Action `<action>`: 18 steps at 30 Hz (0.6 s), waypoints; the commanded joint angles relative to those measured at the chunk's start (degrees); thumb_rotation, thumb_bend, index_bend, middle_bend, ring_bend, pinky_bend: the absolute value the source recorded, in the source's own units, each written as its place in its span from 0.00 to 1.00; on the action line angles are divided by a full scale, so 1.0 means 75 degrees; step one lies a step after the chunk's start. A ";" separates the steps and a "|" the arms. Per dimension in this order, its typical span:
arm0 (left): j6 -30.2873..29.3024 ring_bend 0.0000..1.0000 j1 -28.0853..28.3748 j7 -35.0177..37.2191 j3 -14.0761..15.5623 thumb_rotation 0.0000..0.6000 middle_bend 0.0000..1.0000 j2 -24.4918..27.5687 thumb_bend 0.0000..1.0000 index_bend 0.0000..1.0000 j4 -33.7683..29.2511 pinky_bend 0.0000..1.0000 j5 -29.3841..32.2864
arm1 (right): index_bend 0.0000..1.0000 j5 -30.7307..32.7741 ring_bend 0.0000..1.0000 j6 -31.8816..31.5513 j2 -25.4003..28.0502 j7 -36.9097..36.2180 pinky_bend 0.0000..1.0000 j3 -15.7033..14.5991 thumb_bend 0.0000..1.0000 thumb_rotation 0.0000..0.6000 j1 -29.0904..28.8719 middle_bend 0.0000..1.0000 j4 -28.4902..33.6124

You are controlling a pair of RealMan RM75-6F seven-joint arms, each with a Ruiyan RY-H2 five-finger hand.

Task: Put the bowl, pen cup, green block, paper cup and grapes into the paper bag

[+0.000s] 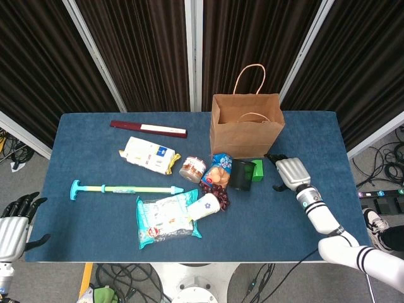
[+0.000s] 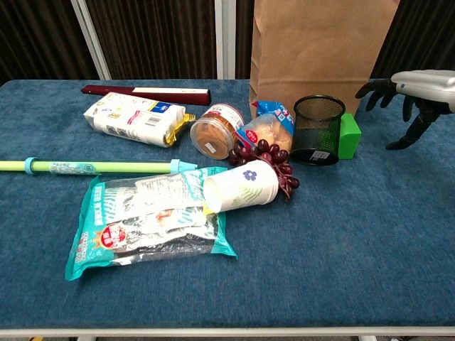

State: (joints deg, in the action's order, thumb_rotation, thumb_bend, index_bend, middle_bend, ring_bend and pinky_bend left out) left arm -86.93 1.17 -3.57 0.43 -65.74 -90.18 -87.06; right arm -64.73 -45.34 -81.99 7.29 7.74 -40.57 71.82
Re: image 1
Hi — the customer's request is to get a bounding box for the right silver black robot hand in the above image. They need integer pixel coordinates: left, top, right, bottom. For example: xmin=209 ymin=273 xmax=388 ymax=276
xmin=264 ymin=153 xmax=312 ymax=193

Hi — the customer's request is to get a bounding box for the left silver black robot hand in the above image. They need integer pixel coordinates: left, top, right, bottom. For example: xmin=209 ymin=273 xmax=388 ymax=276
xmin=0 ymin=191 xmax=51 ymax=263

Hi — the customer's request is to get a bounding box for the green block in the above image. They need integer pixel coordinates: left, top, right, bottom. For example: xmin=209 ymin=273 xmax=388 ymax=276
xmin=251 ymin=159 xmax=266 ymax=182

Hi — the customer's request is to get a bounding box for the black mesh pen holder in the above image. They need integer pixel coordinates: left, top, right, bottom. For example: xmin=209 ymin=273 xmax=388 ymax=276
xmin=229 ymin=158 xmax=256 ymax=192

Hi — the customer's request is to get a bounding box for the red grape bunch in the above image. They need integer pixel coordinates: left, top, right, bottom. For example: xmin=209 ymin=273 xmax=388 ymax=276
xmin=199 ymin=181 xmax=231 ymax=212

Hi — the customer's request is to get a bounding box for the white floral paper cup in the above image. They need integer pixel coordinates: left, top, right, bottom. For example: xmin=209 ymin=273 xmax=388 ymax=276
xmin=186 ymin=193 xmax=221 ymax=221

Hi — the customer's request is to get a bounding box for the blue bread bag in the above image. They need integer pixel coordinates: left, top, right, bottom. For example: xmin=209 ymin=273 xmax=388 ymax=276
xmin=201 ymin=153 xmax=235 ymax=189

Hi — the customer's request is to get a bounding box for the blue felt table cover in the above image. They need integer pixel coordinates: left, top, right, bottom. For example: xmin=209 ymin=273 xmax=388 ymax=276
xmin=24 ymin=110 xmax=375 ymax=263

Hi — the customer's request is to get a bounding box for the yellow floor tape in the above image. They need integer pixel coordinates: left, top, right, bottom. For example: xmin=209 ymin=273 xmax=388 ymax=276
xmin=78 ymin=263 xmax=94 ymax=298

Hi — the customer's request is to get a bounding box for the black floor box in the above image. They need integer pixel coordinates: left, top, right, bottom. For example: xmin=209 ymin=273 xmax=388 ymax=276
xmin=367 ymin=197 xmax=404 ymax=216

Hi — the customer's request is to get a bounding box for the white sneaker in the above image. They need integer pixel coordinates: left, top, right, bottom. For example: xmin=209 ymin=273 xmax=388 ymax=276
xmin=362 ymin=208 xmax=392 ymax=254

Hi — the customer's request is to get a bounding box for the green bag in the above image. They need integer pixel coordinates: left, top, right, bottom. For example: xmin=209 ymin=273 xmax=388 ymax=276
xmin=90 ymin=285 xmax=119 ymax=303

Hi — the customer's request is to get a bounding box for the black trouser leg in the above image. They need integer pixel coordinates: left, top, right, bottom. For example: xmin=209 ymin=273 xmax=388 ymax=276
xmin=378 ymin=225 xmax=404 ymax=253

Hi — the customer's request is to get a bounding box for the green teal pump toy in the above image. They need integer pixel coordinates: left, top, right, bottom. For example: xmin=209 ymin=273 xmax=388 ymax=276
xmin=69 ymin=179 xmax=184 ymax=201

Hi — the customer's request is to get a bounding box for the dark ribbed partition panel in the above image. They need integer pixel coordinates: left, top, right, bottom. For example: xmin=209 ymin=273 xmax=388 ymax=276
xmin=62 ymin=0 xmax=195 ymax=113
xmin=193 ymin=0 xmax=335 ymax=113
xmin=0 ymin=0 xmax=128 ymax=158
xmin=279 ymin=0 xmax=404 ymax=159

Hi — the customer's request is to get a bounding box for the teal wet wipes pack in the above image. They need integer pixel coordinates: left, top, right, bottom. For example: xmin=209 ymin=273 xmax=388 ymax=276
xmin=135 ymin=188 xmax=203 ymax=251

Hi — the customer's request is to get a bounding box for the white yellow snack package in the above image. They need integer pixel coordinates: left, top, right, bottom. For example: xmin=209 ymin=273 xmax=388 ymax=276
xmin=119 ymin=136 xmax=182 ymax=175

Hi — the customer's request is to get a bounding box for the dark red long box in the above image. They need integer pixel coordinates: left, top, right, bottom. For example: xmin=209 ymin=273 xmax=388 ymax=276
xmin=109 ymin=120 xmax=188 ymax=139

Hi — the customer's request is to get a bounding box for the brown paper bag with handles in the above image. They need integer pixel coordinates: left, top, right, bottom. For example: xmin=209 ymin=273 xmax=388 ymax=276
xmin=210 ymin=64 xmax=286 ymax=160

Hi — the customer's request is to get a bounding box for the black floor cable bundle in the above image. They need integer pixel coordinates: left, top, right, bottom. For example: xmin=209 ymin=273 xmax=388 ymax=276
xmin=352 ymin=126 xmax=404 ymax=187
xmin=94 ymin=263 xmax=171 ymax=303
xmin=0 ymin=126 xmax=35 ymax=165

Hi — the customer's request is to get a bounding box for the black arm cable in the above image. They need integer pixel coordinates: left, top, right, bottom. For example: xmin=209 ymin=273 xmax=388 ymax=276
xmin=239 ymin=248 xmax=319 ymax=303

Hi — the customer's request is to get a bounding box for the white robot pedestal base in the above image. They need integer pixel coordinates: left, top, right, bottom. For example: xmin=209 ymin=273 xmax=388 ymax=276
xmin=151 ymin=262 xmax=244 ymax=303

